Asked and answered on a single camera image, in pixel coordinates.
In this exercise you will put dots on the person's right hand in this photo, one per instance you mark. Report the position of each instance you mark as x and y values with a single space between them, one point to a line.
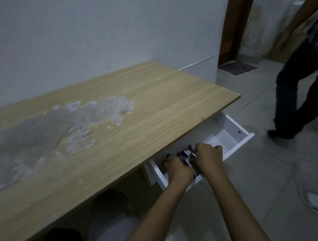
210 159

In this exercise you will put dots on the person's light grey trousers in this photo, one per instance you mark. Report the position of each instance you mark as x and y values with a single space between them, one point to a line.
111 223

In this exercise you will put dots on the person's left fingers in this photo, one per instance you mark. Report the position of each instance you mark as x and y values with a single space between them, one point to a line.
170 161

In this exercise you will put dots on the person's right forearm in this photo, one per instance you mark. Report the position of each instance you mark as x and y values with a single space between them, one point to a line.
233 206

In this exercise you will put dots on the black white striped pouch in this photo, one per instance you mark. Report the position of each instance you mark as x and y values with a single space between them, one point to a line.
186 155

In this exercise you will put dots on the person's right fingers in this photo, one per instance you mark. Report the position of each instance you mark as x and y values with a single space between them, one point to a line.
208 147

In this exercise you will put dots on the brown wooden door frame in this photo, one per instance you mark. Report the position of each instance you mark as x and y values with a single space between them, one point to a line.
236 29

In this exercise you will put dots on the person's left forearm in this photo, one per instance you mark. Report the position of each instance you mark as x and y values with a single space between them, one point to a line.
159 211

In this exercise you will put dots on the dark grey doormat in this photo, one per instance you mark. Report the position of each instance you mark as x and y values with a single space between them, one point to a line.
237 68

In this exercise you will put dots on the person's left hand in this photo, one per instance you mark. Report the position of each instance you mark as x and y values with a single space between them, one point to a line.
180 171

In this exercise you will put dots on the white desk drawer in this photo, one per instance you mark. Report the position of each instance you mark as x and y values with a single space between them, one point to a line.
224 139

